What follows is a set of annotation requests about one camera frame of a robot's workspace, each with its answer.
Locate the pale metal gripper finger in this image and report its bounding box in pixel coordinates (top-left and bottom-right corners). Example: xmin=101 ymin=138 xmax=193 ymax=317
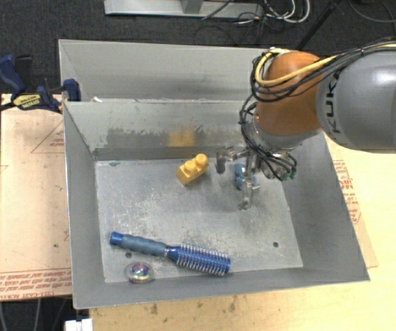
xmin=237 ymin=175 xmax=261 ymax=211
xmin=215 ymin=146 xmax=237 ymax=174

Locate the small blue-grey object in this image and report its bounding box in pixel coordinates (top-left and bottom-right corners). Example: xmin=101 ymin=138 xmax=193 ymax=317
xmin=232 ymin=163 xmax=248 ymax=190

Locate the yellow toy brick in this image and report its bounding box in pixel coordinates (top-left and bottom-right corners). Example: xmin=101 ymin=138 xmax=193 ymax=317
xmin=175 ymin=152 xmax=210 ymax=186

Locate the grey metal bin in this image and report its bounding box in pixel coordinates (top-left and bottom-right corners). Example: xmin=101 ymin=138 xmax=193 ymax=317
xmin=58 ymin=39 xmax=371 ymax=310

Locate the blue round hairbrush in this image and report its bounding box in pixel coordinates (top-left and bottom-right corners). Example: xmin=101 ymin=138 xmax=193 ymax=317
xmin=109 ymin=231 xmax=232 ymax=277

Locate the clear iridescent glass dome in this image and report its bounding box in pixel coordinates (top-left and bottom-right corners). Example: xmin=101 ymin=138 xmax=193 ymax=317
xmin=124 ymin=261 xmax=157 ymax=285

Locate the brown cardboard board, red print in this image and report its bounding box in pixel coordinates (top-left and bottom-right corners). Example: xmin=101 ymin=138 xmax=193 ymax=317
xmin=0 ymin=93 xmax=380 ymax=303

